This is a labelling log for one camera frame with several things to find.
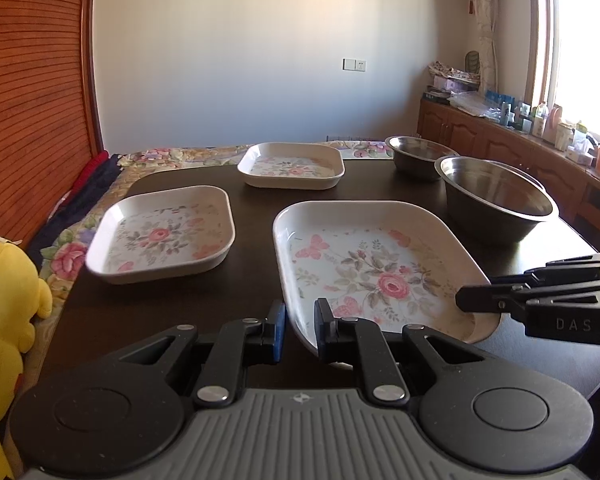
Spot large floral rectangular plate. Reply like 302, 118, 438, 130
273, 200, 501, 352

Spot large steel bowl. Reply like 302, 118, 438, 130
434, 156, 559, 245

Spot medium floral rectangular plate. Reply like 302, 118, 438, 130
85, 185, 236, 284

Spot small steel bowl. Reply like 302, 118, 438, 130
385, 136, 458, 181

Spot wooden cabinet row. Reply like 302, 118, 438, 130
416, 99, 600, 249

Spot toiletry bottles on sill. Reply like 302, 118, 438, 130
483, 91, 600, 174

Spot small floral square plate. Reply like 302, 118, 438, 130
237, 142, 346, 191

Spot floral bedspread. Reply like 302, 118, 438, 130
24, 141, 396, 387

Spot stack of boxes on cabinet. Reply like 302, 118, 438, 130
422, 61, 480, 105

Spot yellow plush toy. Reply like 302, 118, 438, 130
0, 238, 53, 479

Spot dark blue red blanket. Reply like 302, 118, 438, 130
26, 151, 122, 269

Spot window with blind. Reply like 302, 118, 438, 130
527, 0, 600, 142

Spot wooden slatted headboard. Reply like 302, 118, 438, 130
0, 0, 104, 243

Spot patterned curtain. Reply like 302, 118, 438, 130
472, 0, 498, 94

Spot white wall switch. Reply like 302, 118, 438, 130
342, 58, 366, 72

